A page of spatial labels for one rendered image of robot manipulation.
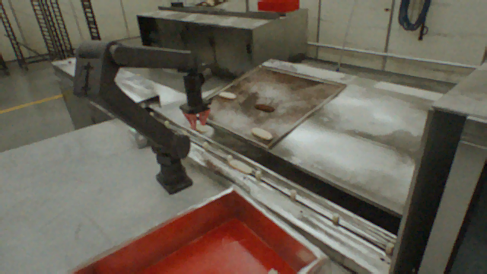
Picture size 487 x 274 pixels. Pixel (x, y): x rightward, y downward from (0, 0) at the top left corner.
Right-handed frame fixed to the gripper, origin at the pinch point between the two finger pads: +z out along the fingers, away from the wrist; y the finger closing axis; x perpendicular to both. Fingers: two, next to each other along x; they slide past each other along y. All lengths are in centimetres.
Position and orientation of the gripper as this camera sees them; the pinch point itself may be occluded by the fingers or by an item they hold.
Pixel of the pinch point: (198, 126)
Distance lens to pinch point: 116.8
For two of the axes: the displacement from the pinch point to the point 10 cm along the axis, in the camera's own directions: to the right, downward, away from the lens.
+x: 6.8, 3.1, -6.6
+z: 0.6, 8.8, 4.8
